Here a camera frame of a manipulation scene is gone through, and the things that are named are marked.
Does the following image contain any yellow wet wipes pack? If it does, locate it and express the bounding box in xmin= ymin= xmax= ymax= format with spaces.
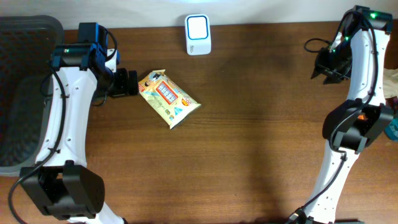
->
xmin=138 ymin=70 xmax=201 ymax=129

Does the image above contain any kraft paper pouch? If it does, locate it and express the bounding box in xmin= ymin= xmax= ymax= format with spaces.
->
xmin=383 ymin=69 xmax=398 ymax=99

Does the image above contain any teal mouthwash bottle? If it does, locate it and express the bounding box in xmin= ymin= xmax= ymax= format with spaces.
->
xmin=384 ymin=119 xmax=398 ymax=142

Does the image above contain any black hex wrench set packet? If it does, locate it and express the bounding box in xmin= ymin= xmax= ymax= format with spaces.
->
xmin=386 ymin=96 xmax=398 ymax=114

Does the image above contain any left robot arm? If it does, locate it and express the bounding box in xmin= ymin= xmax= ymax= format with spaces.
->
xmin=17 ymin=22 xmax=139 ymax=224

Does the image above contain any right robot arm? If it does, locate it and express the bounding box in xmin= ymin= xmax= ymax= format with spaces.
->
xmin=287 ymin=5 xmax=394 ymax=223

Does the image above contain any grey plastic mesh basket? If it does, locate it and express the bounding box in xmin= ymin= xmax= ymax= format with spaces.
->
xmin=1 ymin=15 xmax=64 ymax=177

